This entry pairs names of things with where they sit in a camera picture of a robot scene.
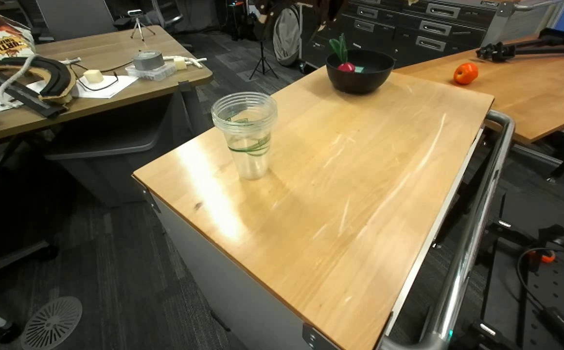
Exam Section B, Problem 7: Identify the red radish toy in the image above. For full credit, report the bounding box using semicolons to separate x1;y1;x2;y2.
327;34;358;76

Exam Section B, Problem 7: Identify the black bowl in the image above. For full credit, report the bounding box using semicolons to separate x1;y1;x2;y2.
325;49;397;98

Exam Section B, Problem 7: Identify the black tripod stand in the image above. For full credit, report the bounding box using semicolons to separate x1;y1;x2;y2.
247;0;282;82

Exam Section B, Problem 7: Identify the dark drawer cabinet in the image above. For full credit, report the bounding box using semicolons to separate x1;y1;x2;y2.
301;0;513;69

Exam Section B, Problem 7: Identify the orange fruit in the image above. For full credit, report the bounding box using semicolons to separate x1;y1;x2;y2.
451;61;482;88

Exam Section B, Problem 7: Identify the clear plastic box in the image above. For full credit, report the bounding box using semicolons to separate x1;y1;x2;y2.
125;59;179;84

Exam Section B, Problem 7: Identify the small tabletop tripod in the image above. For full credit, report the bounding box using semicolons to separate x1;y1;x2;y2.
125;6;158;43

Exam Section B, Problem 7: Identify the grey plastic bin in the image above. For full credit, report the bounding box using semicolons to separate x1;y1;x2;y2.
480;0;562;49

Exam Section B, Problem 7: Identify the black folded tripod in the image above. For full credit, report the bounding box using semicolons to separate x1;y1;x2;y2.
475;28;564;65

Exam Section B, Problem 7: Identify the wooden work desk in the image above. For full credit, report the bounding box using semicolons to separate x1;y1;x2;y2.
395;34;564;146

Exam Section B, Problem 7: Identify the wooden meeting desk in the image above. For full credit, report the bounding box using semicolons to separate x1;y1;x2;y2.
0;24;214;152

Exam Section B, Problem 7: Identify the cream round object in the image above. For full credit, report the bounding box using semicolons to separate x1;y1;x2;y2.
82;69;105;86

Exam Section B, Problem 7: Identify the grey office chair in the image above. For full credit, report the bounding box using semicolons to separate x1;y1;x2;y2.
31;0;119;41

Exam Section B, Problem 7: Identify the black curved track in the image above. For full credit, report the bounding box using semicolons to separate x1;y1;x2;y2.
0;55;80;110

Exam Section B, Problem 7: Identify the grey cart cabinet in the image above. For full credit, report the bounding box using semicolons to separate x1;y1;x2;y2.
140;183;387;350

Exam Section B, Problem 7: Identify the long black bar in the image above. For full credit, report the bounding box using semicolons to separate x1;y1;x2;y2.
0;67;66;121

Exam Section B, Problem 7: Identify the snack chip bag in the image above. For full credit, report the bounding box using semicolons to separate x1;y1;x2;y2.
0;14;37;71

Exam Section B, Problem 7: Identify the perforated metal breadboard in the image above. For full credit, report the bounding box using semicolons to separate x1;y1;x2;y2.
482;259;564;350

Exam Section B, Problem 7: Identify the round grey floor disc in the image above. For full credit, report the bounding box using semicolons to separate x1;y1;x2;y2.
18;294;86;350

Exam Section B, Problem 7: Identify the white plug cable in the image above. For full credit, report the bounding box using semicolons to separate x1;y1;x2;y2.
163;53;208;73

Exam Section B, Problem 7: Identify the grey duct tape roll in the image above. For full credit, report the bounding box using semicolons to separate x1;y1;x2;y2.
130;51;165;75

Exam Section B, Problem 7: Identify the chrome cart handle bar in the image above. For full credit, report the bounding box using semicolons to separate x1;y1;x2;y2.
377;108;517;350

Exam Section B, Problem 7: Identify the white curved cable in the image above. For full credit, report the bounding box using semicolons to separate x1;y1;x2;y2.
0;53;39;110

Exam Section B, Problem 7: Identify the orange handled clamp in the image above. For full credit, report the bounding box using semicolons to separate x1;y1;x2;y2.
525;248;560;269

